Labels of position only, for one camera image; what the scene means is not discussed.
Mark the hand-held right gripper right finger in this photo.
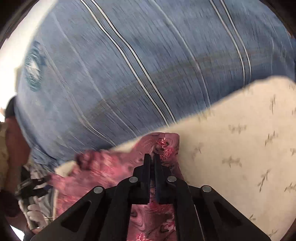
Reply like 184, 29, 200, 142
154, 153, 272, 241

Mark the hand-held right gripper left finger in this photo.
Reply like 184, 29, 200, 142
30, 153, 152, 241

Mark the maroon floral garment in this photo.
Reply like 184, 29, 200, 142
50, 132, 185, 241

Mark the person's left hand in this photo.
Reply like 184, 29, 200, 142
25, 203, 48, 234

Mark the olive green towel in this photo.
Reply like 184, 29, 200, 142
0, 122, 11, 188

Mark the cream leaf-print blanket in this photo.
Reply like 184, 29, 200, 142
54, 76, 296, 241

